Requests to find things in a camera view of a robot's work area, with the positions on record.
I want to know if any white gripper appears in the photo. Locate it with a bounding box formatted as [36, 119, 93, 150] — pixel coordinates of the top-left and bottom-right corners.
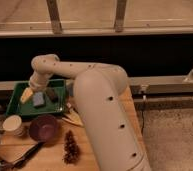
[20, 71, 52, 104]

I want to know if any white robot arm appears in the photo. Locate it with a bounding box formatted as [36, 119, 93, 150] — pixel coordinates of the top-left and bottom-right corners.
[29, 54, 152, 171]

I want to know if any purple bowl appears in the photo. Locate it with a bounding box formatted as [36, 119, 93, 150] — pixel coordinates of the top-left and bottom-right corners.
[29, 114, 59, 142]

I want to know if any green plastic tray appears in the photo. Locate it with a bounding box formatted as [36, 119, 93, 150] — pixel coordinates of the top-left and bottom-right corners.
[6, 79, 66, 119]

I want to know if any dark brown block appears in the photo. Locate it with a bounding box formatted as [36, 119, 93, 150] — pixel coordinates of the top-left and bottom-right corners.
[46, 87, 58, 103]

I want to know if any white paper cup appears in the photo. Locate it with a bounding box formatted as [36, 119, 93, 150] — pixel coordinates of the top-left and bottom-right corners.
[2, 115, 25, 136]

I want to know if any wooden spatula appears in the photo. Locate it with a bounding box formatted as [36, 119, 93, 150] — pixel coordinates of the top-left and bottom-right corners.
[62, 111, 83, 127]

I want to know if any brown pine cone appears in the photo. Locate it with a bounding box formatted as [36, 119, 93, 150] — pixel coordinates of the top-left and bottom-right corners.
[64, 130, 80, 164]

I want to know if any black handled tool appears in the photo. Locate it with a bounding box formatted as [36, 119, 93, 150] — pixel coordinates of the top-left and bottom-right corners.
[0, 142, 43, 171]

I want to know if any metal window frame rail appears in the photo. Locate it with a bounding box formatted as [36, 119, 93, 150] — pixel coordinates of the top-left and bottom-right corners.
[0, 0, 193, 38]

